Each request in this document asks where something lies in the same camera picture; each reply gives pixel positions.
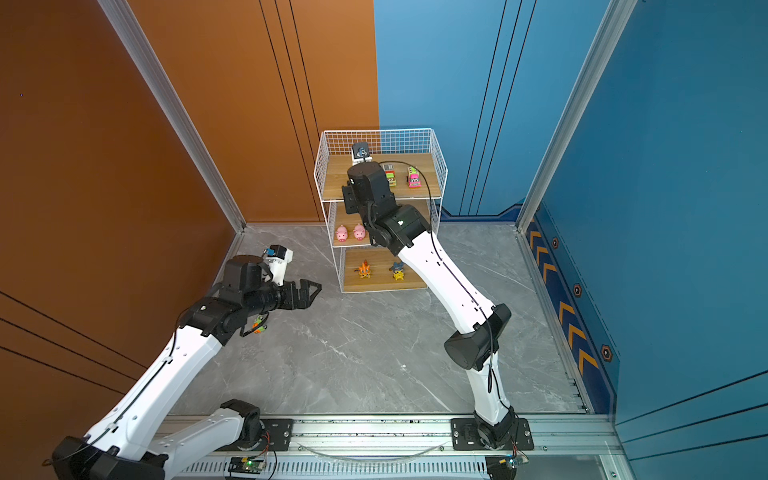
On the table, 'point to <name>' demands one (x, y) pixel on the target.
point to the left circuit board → (245, 465)
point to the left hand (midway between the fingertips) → (307, 282)
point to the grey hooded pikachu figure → (398, 270)
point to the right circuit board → (502, 467)
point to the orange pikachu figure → (364, 270)
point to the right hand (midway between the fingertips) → (357, 180)
